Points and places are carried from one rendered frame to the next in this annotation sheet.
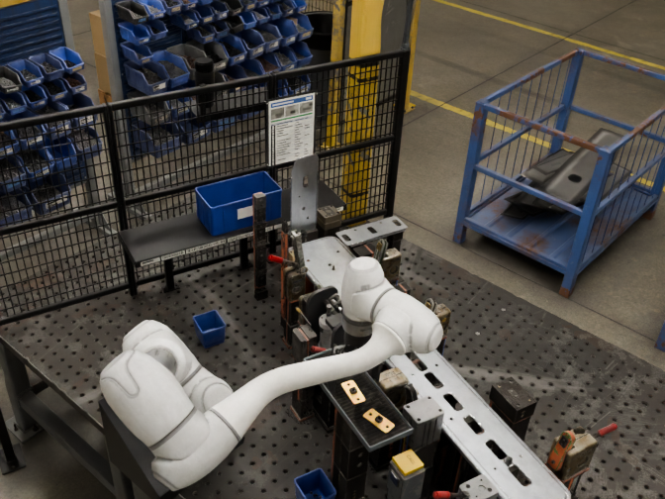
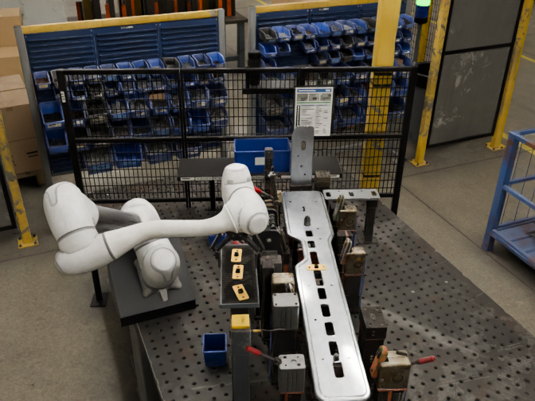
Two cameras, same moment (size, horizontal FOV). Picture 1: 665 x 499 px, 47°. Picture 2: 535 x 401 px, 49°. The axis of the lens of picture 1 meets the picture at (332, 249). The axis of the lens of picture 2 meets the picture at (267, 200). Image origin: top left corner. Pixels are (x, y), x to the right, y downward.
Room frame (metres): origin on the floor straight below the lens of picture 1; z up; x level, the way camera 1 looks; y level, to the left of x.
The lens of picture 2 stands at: (-0.05, -1.01, 2.55)
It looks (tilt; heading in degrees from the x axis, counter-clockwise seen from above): 31 degrees down; 28
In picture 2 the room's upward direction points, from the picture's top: 1 degrees clockwise
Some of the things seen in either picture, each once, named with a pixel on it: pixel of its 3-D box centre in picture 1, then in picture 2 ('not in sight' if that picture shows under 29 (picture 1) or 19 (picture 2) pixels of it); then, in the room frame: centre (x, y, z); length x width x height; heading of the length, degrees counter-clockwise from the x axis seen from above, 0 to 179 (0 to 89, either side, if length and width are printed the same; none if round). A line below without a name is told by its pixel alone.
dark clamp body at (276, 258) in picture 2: not in sight; (271, 293); (1.72, -0.10, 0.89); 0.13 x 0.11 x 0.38; 121
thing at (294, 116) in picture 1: (290, 129); (313, 111); (2.78, 0.19, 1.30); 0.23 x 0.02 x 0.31; 121
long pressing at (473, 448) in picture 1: (409, 350); (318, 270); (1.84, -0.27, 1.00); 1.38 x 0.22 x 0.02; 31
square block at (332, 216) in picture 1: (327, 247); (321, 202); (2.55, 0.02, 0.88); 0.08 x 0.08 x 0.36; 31
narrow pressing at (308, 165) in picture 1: (304, 195); (302, 156); (2.48, 0.12, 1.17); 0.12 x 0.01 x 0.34; 121
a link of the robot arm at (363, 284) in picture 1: (366, 289); (237, 187); (1.48, -0.09, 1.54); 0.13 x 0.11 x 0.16; 48
